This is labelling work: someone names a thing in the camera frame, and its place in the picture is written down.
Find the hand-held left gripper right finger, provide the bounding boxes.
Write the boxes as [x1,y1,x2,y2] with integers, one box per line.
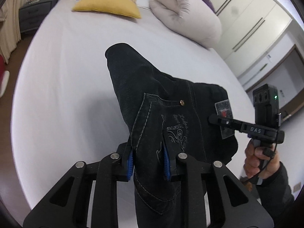
[161,147,273,228]

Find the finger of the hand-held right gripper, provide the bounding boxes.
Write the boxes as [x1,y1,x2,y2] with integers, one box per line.
[208,113,249,134]

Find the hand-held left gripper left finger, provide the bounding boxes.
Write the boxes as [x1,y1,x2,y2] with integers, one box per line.
[23,142,136,228]

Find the black denim pants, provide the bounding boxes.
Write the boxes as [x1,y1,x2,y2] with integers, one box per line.
[104,43,239,228]

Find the person's right forearm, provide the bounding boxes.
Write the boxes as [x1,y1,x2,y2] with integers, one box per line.
[240,162,296,222]

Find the person's right hand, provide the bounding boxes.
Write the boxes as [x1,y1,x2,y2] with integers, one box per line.
[244,140,281,184]

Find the bed with white sheet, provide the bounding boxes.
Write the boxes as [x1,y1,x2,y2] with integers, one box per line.
[13,0,257,210]

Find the white wardrobe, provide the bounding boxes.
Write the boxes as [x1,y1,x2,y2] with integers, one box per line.
[209,0,295,77]

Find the folded light grey duvet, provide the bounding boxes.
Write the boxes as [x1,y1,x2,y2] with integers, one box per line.
[149,0,223,48]

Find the red and white chair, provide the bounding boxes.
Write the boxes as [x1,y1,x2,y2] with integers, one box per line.
[0,54,10,97]

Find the yellow pillow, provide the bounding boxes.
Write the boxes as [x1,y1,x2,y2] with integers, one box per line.
[72,0,142,20]

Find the dark grey nightstand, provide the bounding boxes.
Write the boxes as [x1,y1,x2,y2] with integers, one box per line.
[18,0,53,34]

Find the beige curtain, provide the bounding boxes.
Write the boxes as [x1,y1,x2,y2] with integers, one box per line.
[0,0,28,60]

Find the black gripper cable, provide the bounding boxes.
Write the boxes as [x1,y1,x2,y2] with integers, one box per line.
[240,113,283,190]

